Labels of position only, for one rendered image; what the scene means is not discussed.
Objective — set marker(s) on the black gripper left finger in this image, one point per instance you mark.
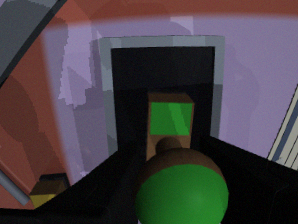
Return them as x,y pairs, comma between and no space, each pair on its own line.
102,197

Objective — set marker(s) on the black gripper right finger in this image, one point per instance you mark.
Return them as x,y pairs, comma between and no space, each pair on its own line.
260,191

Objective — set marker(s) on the white card taped down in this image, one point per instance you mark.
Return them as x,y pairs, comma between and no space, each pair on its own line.
285,147

